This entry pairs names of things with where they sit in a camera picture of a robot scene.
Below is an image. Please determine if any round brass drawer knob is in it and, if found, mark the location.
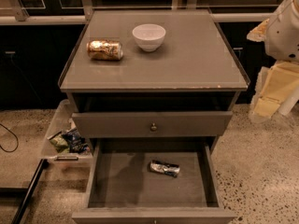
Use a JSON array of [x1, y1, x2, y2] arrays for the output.
[[150, 123, 158, 132]]

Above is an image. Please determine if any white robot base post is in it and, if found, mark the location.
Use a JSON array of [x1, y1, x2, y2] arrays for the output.
[[278, 87, 299, 116]]

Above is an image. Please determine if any silver blue redbull can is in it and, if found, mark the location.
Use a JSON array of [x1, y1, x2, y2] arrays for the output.
[[149, 160, 180, 177]]

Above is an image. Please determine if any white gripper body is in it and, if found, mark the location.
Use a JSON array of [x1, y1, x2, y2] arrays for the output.
[[260, 61, 299, 110]]

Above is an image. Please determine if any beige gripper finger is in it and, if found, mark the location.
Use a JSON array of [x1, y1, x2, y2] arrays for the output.
[[247, 19, 269, 42], [249, 66, 278, 123]]

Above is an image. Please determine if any grey top drawer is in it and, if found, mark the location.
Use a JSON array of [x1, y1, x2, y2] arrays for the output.
[[72, 111, 233, 138]]

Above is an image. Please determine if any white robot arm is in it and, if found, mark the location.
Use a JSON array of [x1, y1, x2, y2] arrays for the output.
[[247, 0, 299, 122]]

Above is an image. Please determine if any clear plastic storage bin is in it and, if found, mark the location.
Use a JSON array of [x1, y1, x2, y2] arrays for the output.
[[41, 99, 93, 165]]

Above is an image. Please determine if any grey drawer cabinet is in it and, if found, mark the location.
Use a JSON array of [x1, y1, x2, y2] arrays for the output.
[[57, 8, 251, 224]]

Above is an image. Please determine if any metal window frame railing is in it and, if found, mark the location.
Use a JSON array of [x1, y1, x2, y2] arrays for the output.
[[0, 0, 283, 24]]

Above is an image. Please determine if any black cable on floor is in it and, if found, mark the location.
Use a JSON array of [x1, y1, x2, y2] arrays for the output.
[[0, 122, 20, 153]]

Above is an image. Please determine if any green snack bag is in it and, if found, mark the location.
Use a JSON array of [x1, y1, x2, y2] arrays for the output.
[[49, 133, 69, 153]]

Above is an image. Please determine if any white ceramic bowl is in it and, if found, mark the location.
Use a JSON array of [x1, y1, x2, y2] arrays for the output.
[[132, 23, 166, 52]]

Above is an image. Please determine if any gold soda can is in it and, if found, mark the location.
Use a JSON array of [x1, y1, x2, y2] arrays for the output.
[[87, 39, 123, 61]]

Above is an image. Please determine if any dark blue snack bag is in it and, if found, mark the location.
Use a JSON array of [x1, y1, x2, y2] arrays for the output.
[[62, 128, 90, 153]]

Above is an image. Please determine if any black floor rail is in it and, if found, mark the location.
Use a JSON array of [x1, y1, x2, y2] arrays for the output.
[[0, 159, 49, 224]]

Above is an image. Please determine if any grey open middle drawer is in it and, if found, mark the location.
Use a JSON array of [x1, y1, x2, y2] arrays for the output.
[[72, 139, 235, 224]]

